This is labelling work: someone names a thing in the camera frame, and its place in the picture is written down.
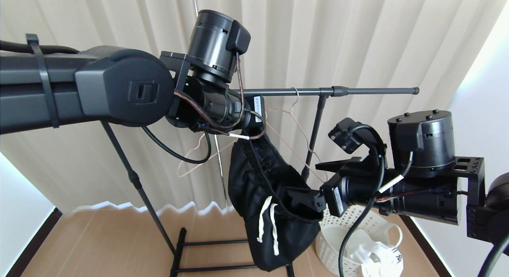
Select black clothes rack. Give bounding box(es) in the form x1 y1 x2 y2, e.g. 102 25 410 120
101 86 420 277

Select beige curtain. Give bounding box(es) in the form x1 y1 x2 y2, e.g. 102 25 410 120
0 0 509 214

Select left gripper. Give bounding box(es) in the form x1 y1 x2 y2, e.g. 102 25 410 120
177 76 266 130

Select white laundry basket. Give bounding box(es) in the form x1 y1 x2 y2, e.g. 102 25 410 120
315 207 403 277

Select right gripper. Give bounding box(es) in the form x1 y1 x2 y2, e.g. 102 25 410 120
287 158 458 224

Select white garment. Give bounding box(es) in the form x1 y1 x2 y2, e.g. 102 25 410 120
345 228 404 277

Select black shorts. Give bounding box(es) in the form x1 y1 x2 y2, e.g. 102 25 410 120
228 128 323 272

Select pink clothes hanger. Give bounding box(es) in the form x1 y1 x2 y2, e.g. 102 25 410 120
264 88 331 183
177 132 239 178

